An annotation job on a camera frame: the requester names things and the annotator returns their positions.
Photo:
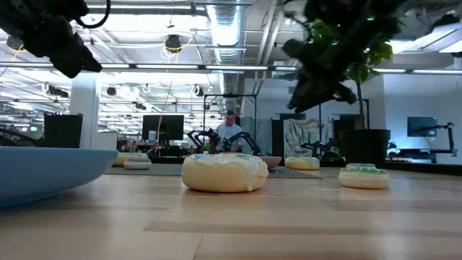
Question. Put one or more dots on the black background rig frame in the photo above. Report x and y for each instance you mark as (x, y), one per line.
(230, 95)
(367, 108)

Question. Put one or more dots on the wall mounted screen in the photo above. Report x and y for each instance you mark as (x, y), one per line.
(421, 126)

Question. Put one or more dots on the person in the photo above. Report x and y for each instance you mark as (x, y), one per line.
(229, 133)

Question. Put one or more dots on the dark grey ribbed mat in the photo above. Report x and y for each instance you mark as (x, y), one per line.
(166, 169)

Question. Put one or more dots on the blue round plate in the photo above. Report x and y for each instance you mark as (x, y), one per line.
(43, 173)

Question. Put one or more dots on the silver ventilation duct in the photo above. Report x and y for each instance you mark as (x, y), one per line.
(225, 32)

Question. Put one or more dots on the green potted plant black pot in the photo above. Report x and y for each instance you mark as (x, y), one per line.
(364, 148)

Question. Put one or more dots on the large white teal-sprinkled donut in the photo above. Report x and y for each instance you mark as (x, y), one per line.
(223, 177)

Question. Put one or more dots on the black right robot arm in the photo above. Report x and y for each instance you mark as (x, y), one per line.
(357, 21)

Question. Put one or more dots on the black computer monitor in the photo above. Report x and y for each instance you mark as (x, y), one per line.
(162, 127)

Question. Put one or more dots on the small green donut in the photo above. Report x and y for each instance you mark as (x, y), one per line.
(364, 178)

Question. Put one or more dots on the black background robot arm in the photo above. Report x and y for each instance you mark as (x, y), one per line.
(245, 139)
(202, 137)

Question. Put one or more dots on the colourful painted cloth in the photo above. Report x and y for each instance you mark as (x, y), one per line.
(303, 139)

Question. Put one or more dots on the black round ceiling fixture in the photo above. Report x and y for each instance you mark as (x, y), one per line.
(173, 42)

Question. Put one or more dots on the black aluminium table frame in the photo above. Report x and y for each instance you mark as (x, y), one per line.
(422, 168)

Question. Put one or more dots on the pink round plate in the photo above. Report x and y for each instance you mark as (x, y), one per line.
(273, 161)

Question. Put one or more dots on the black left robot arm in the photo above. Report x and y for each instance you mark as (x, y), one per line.
(21, 11)

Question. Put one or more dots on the large mint green donut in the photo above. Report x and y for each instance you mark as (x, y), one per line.
(302, 164)

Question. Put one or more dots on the small purple donut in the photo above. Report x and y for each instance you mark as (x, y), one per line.
(137, 164)

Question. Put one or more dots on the black rectangular panel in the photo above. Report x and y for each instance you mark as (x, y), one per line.
(63, 130)

